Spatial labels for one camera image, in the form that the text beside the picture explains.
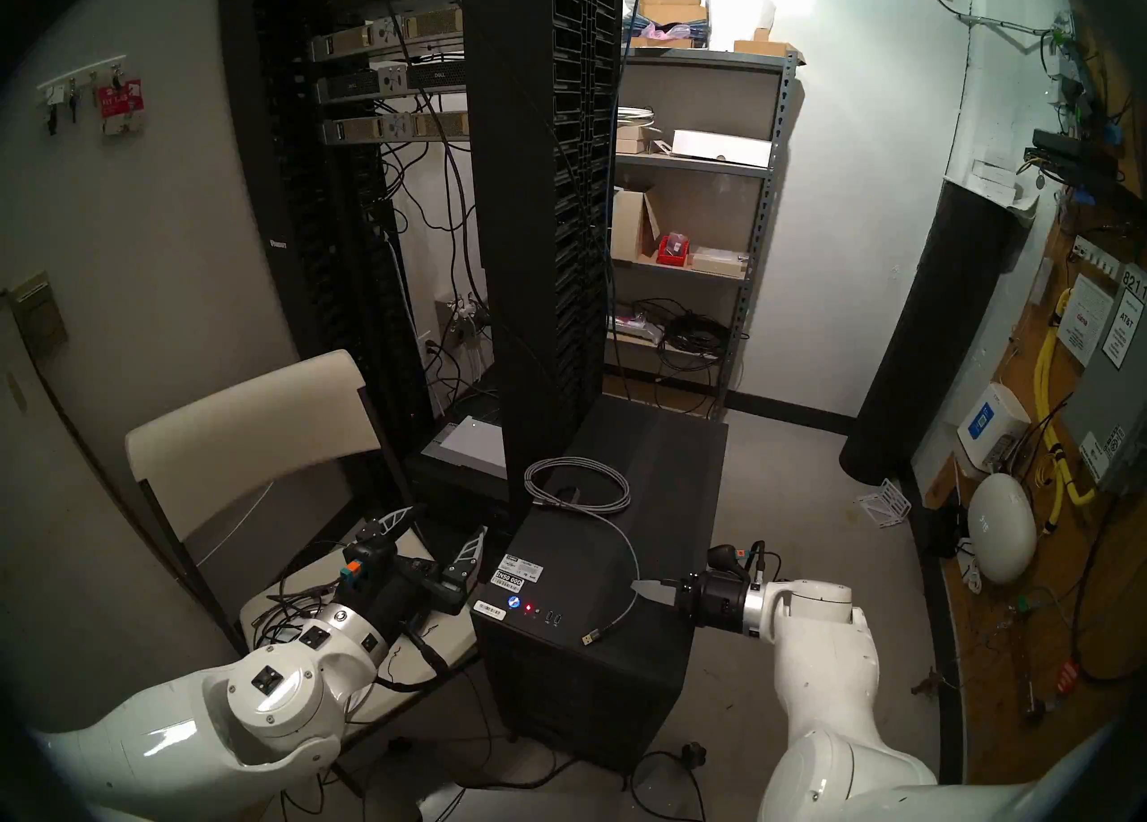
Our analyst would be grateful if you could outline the black cable coil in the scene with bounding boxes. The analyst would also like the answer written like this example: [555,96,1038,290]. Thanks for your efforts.
[654,310,731,373]

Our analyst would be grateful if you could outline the white oval router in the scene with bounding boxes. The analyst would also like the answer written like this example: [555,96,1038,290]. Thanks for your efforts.
[968,473,1039,585]

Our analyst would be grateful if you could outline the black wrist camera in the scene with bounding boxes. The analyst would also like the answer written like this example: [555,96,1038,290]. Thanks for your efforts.
[706,542,767,584]
[345,529,395,588]

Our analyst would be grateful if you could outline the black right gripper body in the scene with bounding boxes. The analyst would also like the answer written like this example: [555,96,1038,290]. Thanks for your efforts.
[677,568,754,637]

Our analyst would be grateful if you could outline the grey flat device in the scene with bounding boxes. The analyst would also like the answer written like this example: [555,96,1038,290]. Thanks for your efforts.
[421,417,507,476]

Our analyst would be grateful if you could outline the white flat box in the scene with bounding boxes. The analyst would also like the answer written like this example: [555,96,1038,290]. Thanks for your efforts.
[672,129,773,169]

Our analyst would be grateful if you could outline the white cable roll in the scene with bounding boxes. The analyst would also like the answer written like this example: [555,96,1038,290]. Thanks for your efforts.
[617,105,664,154]

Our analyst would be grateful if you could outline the wall power outlet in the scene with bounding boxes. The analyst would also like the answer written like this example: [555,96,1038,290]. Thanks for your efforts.
[435,293,489,342]

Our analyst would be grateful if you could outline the red key tag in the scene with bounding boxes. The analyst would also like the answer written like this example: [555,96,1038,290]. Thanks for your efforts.
[97,78,146,136]

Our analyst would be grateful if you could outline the grey AT&T utility box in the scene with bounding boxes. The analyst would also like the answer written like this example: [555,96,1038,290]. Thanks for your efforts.
[1057,260,1147,499]

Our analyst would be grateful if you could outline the grey metal shelf unit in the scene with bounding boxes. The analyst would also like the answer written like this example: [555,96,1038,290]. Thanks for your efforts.
[602,48,805,418]

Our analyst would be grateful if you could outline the white folded bracket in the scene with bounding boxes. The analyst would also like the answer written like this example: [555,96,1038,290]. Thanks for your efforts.
[853,478,913,530]

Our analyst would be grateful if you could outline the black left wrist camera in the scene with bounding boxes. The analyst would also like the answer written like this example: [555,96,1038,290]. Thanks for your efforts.
[345,529,395,588]

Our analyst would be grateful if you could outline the gold grille rack server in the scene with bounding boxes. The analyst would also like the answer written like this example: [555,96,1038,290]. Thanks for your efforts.
[323,112,471,146]
[309,9,467,62]

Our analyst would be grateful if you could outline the open cardboard box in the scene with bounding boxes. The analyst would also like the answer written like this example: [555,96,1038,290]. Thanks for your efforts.
[612,189,660,264]

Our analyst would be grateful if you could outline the tangled black cables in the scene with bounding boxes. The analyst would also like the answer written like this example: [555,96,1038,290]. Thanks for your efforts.
[251,542,395,673]

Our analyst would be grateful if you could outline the plywood backboard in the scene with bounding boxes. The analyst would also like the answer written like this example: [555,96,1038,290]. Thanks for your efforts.
[914,14,1147,794]

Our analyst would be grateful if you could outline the small white boxes stack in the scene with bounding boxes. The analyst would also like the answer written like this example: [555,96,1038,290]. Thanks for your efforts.
[968,159,1040,212]

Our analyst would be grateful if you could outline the black server rack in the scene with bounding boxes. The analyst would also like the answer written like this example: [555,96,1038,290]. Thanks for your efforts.
[220,0,628,525]

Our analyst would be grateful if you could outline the black wall router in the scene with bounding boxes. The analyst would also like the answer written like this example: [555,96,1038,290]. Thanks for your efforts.
[1031,129,1121,194]

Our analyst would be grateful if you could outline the black workstation tower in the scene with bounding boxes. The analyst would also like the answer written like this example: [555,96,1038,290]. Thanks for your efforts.
[470,395,729,772]

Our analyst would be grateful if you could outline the white key hook rack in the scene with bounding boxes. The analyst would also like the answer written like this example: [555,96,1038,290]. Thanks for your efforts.
[36,56,128,100]

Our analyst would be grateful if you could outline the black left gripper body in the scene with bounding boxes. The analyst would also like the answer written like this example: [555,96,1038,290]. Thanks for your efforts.
[358,550,482,644]

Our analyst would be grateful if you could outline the large cardboard box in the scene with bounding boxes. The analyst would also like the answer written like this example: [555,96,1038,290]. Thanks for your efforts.
[632,0,711,28]

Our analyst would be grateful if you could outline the cream padded chair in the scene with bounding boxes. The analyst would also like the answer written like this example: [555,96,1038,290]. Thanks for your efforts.
[125,348,480,740]

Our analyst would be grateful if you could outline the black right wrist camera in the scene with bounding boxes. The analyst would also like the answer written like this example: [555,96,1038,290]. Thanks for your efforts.
[706,542,767,584]

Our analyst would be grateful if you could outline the brass wall plate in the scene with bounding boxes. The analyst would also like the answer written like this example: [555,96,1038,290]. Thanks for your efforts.
[4,272,68,355]

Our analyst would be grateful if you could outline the white box blue label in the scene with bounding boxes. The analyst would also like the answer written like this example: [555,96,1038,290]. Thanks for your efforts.
[956,383,1031,473]

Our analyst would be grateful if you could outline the yellow conduit hose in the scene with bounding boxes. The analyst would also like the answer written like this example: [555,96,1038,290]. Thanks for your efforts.
[1033,287,1099,534]

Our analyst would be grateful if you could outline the flat tan box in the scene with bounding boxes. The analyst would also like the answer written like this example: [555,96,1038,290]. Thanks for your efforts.
[688,247,749,279]

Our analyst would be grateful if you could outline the white label sheet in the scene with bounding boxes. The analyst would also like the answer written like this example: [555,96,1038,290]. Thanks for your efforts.
[1056,274,1112,369]

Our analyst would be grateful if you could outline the grey braided USB cable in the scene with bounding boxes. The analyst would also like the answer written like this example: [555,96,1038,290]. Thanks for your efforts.
[524,457,642,648]

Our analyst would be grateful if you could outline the black Dell rack server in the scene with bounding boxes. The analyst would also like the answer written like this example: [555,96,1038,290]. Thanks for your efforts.
[315,61,467,104]

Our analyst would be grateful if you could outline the black UPS unit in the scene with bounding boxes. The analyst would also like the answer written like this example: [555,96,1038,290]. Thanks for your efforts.
[403,457,512,561]

